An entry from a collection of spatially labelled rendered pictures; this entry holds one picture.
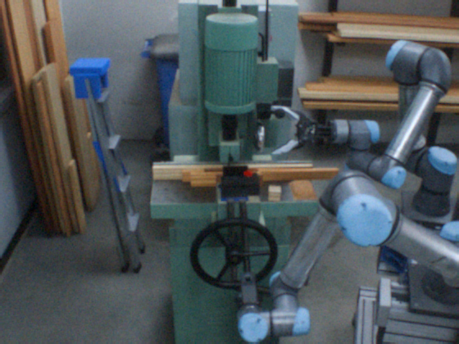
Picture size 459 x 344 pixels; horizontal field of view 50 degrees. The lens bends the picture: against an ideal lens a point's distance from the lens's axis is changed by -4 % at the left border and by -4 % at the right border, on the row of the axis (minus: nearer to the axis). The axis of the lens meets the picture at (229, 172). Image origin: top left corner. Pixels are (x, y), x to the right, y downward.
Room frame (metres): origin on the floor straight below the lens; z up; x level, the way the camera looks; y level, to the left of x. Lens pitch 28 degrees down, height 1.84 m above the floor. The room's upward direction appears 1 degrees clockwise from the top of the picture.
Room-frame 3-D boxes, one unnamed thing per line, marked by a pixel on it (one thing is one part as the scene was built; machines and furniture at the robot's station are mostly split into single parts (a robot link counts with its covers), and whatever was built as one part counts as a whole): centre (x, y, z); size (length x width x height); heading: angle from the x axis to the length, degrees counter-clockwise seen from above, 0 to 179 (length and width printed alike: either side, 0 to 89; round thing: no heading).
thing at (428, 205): (1.65, -0.79, 0.87); 0.15 x 0.15 x 0.10
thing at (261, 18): (2.01, -0.11, 1.40); 0.10 x 0.06 x 0.16; 4
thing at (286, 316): (1.03, -0.17, 0.83); 0.11 x 0.11 x 0.08; 2
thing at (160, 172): (1.70, -0.01, 0.93); 0.60 x 0.02 x 0.05; 94
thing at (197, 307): (1.80, 0.01, 0.36); 0.58 x 0.45 x 0.71; 4
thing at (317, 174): (1.69, -0.12, 0.92); 0.59 x 0.02 x 0.04; 94
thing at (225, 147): (1.70, 0.00, 1.03); 0.14 x 0.07 x 0.09; 4
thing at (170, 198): (1.58, -0.02, 0.87); 0.61 x 0.30 x 0.06; 94
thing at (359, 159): (1.52, -0.44, 1.07); 0.11 x 0.08 x 0.11; 38
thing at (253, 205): (1.49, -0.03, 0.92); 0.15 x 0.13 x 0.09; 94
